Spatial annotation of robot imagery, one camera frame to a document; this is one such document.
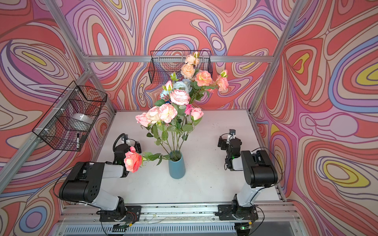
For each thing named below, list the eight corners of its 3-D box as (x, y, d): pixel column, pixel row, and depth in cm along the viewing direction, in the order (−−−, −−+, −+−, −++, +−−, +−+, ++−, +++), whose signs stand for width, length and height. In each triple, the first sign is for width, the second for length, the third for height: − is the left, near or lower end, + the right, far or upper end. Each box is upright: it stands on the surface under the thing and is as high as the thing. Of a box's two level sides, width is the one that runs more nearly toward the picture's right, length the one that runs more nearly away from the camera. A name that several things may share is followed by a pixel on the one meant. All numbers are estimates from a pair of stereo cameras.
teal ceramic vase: (169, 174, 89) (163, 157, 72) (178, 165, 92) (175, 147, 75) (177, 182, 85) (173, 167, 68) (186, 173, 89) (185, 156, 72)
